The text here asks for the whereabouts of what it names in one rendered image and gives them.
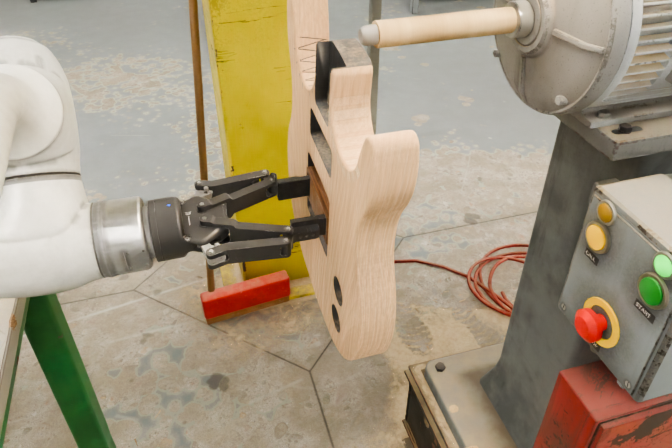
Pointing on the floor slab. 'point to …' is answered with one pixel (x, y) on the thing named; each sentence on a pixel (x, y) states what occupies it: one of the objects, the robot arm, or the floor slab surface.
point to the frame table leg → (66, 372)
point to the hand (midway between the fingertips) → (314, 204)
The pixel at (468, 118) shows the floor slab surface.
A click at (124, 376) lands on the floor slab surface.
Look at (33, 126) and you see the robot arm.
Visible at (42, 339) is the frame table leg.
